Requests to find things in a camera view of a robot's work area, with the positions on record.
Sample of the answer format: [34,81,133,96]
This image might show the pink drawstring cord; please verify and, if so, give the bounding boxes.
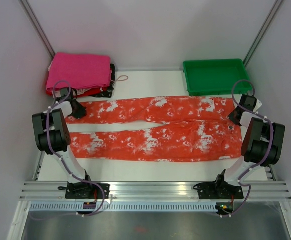
[110,74,130,83]

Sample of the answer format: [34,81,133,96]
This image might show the red folded garment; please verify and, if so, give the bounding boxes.
[46,86,111,98]

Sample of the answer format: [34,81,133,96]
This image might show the light pink folded garment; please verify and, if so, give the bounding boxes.
[51,88,88,99]

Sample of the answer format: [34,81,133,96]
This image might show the black patterned folded garment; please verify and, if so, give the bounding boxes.
[94,64,116,99]

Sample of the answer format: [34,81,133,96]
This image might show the orange white tie-dye trousers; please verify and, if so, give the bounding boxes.
[66,96,243,163]

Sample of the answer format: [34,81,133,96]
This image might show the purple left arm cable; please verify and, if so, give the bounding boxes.
[45,80,106,216]

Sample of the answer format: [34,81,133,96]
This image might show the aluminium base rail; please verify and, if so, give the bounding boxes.
[19,181,291,202]

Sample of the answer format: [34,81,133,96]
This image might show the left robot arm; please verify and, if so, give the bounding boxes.
[32,87,95,199]

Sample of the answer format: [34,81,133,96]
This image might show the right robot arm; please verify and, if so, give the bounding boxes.
[213,94,286,198]

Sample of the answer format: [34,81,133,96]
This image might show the green plastic bin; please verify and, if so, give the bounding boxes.
[183,58,252,96]

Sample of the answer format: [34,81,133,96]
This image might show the white slotted cable duct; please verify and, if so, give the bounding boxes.
[30,201,218,213]

